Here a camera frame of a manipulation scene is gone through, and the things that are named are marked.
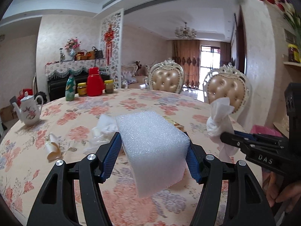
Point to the white foam block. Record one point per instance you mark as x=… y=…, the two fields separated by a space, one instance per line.
x=155 y=148

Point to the light upholstered sofa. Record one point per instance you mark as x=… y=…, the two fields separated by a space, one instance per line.
x=131 y=78

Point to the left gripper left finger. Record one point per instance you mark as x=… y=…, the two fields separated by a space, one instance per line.
x=55 y=202

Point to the pink lined trash bin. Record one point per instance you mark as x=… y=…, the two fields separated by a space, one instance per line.
x=258 y=129

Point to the red chinese knot ornament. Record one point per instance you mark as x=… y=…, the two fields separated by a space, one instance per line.
x=109 y=37

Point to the crumpled white plastic bag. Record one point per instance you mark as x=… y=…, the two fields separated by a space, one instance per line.
x=102 y=133

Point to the near beige tufted chair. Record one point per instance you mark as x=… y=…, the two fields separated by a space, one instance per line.
x=227 y=81

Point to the brown patterned curtains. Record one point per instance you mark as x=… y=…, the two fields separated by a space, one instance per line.
x=198 y=57

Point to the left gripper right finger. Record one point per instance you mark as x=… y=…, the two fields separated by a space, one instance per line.
x=246 y=201

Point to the pink flower vase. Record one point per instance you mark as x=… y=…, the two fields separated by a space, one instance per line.
x=71 y=46

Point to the white floral teapot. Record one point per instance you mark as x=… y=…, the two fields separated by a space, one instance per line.
x=30 y=109

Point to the far beige tufted chair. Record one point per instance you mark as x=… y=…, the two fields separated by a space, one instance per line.
x=165 y=76

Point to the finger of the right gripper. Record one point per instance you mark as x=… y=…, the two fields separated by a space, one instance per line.
x=243 y=145
x=244 y=136

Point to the yellow lid jar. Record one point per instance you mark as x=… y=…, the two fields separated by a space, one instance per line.
x=82 y=89
x=109 y=86

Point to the red sauce jar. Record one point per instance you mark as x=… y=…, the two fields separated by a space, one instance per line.
x=293 y=53

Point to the yellow lid jar left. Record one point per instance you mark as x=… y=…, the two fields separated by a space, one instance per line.
x=82 y=89

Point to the black handbag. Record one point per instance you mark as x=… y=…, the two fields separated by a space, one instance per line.
x=98 y=53

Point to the green floral bottle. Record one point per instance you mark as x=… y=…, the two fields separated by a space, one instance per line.
x=70 y=88

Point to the beige tufted chair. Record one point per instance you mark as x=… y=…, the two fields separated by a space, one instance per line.
x=227 y=81
x=165 y=76

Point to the red thermos jug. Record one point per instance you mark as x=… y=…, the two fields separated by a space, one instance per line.
x=95 y=84

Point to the white tissue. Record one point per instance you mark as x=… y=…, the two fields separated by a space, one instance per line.
x=218 y=123

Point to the crystal chandelier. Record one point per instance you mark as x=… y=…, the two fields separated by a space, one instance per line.
x=185 y=32

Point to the yellow lid jar right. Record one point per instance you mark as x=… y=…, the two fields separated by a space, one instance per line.
x=109 y=86

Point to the wooden corner shelf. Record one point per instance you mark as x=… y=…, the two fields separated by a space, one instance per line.
x=292 y=64

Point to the white lattice room divider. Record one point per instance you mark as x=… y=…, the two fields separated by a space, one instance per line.
x=114 y=69

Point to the small cream paper scrap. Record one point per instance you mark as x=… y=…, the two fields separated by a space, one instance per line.
x=52 y=147

